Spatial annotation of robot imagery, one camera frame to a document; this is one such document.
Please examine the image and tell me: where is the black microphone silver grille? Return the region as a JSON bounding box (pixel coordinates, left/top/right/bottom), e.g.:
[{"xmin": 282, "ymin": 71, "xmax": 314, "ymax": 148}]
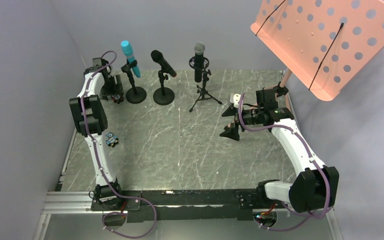
[{"xmin": 193, "ymin": 42, "xmax": 205, "ymax": 83}]

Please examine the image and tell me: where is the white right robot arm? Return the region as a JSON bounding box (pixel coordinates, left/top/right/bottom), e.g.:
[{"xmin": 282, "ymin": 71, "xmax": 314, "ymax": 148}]
[{"xmin": 220, "ymin": 89, "xmax": 340, "ymax": 218}]

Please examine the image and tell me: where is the pink music stand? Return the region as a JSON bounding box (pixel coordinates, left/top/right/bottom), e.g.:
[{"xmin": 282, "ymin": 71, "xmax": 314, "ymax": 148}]
[{"xmin": 250, "ymin": 0, "xmax": 384, "ymax": 101}]

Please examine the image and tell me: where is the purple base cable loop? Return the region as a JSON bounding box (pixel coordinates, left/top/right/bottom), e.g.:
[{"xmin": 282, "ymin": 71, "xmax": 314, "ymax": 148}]
[{"xmin": 101, "ymin": 199, "xmax": 163, "ymax": 240}]

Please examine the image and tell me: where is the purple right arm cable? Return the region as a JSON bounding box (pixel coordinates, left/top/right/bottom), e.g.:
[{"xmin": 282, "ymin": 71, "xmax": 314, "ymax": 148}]
[{"xmin": 237, "ymin": 92, "xmax": 334, "ymax": 232}]

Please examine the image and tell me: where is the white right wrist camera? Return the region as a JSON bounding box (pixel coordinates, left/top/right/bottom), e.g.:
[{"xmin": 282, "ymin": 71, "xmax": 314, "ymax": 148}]
[{"xmin": 229, "ymin": 93, "xmax": 241, "ymax": 109}]

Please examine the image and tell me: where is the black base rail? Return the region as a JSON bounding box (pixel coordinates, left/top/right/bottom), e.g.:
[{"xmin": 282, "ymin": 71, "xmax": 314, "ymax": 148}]
[{"xmin": 90, "ymin": 188, "xmax": 289, "ymax": 223}]

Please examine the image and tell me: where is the black tripod shock-mount stand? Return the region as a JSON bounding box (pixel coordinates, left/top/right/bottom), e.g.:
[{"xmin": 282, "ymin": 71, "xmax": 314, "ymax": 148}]
[{"xmin": 188, "ymin": 56, "xmax": 223, "ymax": 113}]

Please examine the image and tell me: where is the black microphone orange end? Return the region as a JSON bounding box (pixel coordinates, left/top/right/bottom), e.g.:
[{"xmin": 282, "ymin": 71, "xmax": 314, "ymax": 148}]
[{"xmin": 150, "ymin": 49, "xmax": 177, "ymax": 78}]

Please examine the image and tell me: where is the blue microphone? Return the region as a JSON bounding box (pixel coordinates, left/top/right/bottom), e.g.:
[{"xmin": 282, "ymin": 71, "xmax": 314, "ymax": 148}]
[{"xmin": 120, "ymin": 40, "xmax": 141, "ymax": 78}]

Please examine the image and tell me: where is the black round-base stand ring clip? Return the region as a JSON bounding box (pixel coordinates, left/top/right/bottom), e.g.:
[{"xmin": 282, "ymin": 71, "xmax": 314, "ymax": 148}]
[{"xmin": 152, "ymin": 70, "xmax": 175, "ymax": 106}]

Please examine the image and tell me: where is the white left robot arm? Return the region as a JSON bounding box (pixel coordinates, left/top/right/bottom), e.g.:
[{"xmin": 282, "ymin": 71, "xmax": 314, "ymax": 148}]
[{"xmin": 69, "ymin": 57, "xmax": 123, "ymax": 208}]

